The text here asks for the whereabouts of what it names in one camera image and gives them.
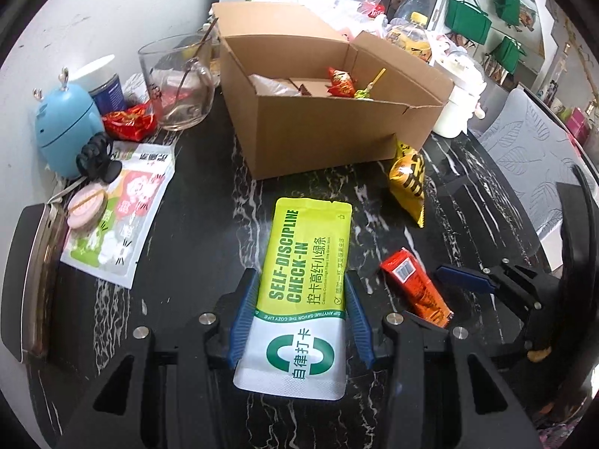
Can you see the orange snack packet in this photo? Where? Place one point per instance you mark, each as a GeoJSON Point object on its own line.
{"type": "Point", "coordinates": [416, 290]}

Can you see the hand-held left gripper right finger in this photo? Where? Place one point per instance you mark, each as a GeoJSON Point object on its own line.
{"type": "Point", "coordinates": [358, 322]}

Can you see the brown cardboard box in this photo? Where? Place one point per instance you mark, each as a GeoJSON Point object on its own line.
{"type": "Point", "coordinates": [327, 135]}

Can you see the blue round humidifier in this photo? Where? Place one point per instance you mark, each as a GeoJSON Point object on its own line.
{"type": "Point", "coordinates": [65, 126]}

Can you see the green yellow snack pouch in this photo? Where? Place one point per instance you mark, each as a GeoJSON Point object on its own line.
{"type": "Point", "coordinates": [299, 266]}

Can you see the white green pink-print pouch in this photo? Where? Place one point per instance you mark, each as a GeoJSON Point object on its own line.
{"type": "Point", "coordinates": [135, 206]}

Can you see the red candy packet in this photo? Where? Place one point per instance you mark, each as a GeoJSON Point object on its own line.
{"type": "Point", "coordinates": [128, 124]}

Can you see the grey leaf-embossed chair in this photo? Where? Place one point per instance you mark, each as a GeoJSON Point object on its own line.
{"type": "Point", "coordinates": [524, 149]}

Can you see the yellow black-print snack packet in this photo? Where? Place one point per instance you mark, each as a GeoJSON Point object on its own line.
{"type": "Point", "coordinates": [407, 177]}

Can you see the white plastic lid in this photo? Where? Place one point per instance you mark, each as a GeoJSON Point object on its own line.
{"type": "Point", "coordinates": [93, 68]}

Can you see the pink box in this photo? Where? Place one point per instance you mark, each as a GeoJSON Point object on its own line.
{"type": "Point", "coordinates": [576, 122]}

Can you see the clear plastic zip bag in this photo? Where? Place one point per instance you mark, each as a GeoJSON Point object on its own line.
{"type": "Point", "coordinates": [274, 85]}

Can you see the brown snack bar packet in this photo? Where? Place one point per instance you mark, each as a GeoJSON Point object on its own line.
{"type": "Point", "coordinates": [304, 90]}

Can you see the black hair claw clip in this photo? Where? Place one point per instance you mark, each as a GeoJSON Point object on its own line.
{"type": "Point", "coordinates": [96, 159]}

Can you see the white pot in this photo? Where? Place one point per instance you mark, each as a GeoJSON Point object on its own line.
{"type": "Point", "coordinates": [451, 112]}

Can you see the red gold-print snack packet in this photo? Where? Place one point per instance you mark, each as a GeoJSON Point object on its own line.
{"type": "Point", "coordinates": [340, 82]}

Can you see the green tote bag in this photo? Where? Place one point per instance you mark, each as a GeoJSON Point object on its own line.
{"type": "Point", "coordinates": [505, 0]}
{"type": "Point", "coordinates": [468, 18]}
{"type": "Point", "coordinates": [509, 56]}

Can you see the pink round compact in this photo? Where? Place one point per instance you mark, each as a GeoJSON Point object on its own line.
{"type": "Point", "coordinates": [86, 206]}

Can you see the clear glass mug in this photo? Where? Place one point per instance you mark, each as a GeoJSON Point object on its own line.
{"type": "Point", "coordinates": [164, 70]}

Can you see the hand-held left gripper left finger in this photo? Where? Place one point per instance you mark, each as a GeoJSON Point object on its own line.
{"type": "Point", "coordinates": [243, 318]}

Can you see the pink white plastic bag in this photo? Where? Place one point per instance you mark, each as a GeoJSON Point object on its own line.
{"type": "Point", "coordinates": [360, 21]}

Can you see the dark blue can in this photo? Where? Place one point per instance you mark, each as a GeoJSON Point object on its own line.
{"type": "Point", "coordinates": [110, 96]}

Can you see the yellow-stick green lollipop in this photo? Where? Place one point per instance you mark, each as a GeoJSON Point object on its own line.
{"type": "Point", "coordinates": [362, 93]}

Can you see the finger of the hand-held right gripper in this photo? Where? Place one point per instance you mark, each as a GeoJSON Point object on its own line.
{"type": "Point", "coordinates": [463, 278]}
{"type": "Point", "coordinates": [538, 332]}

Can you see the thin metal rod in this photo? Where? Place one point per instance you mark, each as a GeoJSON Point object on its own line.
{"type": "Point", "coordinates": [68, 192]}

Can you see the yellow-cap drink bottle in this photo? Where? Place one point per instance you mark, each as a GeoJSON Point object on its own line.
{"type": "Point", "coordinates": [412, 37]}

